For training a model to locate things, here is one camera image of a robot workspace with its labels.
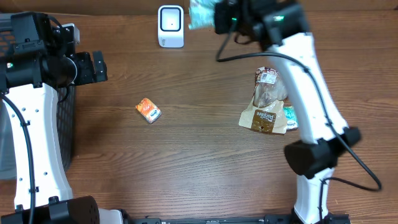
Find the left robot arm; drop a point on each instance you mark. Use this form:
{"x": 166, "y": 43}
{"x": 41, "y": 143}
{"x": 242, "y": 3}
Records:
{"x": 39, "y": 58}

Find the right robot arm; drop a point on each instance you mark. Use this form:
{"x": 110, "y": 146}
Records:
{"x": 283, "y": 33}

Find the brown pastry bag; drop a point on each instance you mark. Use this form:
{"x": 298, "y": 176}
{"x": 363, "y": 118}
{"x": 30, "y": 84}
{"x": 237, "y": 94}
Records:
{"x": 265, "y": 112}

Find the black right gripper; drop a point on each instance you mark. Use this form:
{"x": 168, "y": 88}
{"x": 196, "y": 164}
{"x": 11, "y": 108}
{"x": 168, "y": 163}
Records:
{"x": 220, "y": 18}

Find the orange snack packet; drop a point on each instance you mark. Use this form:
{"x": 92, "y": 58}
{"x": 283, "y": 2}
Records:
{"x": 149, "y": 110}

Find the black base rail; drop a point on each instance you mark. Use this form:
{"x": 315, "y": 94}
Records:
{"x": 267, "y": 219}

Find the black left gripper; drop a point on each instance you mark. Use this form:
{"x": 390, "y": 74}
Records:
{"x": 89, "y": 74}

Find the green white tissue pack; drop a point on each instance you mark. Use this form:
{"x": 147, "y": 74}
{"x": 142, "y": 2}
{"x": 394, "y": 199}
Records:
{"x": 292, "y": 122}

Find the grey plastic basket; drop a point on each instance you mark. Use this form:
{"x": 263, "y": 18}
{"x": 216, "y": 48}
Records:
{"x": 65, "y": 121}

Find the teal white snack packet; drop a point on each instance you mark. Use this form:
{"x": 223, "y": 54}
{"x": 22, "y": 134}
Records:
{"x": 202, "y": 13}

